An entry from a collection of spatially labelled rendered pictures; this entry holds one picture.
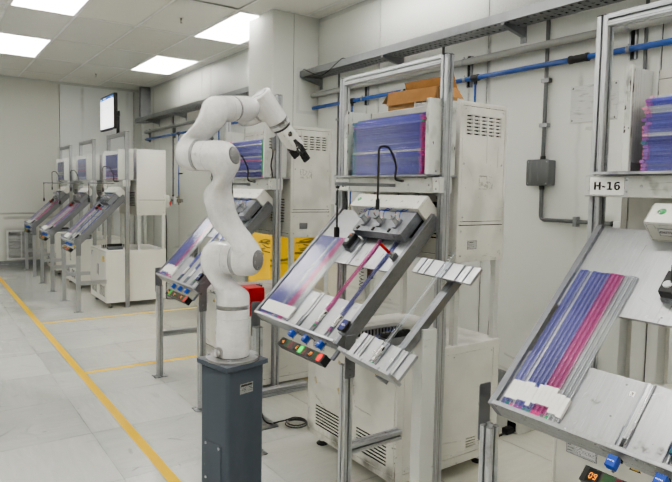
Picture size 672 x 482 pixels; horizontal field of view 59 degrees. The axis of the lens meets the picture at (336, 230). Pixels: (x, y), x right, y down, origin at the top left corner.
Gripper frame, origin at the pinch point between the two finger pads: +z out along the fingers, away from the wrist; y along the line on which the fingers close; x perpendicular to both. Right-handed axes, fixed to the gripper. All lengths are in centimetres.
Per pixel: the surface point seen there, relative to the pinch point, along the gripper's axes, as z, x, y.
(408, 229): 48, -15, -23
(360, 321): 55, 28, -35
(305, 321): 57, 41, -7
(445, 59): 2, -72, -16
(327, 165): 72, -53, 125
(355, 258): 55, 5, -1
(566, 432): 44, 25, -135
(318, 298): 57, 30, -2
